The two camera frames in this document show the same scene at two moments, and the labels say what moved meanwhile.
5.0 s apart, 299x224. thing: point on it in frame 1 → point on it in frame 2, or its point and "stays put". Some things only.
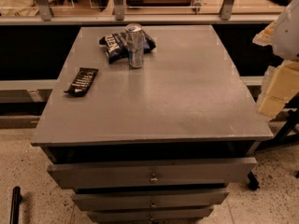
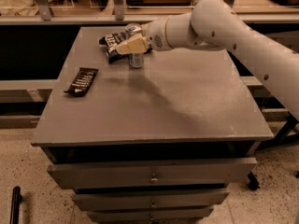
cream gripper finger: [265, 37] → [145, 26]
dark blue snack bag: [117, 48] stays put
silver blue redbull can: [135, 42] stays put
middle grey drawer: [204, 200] stays put
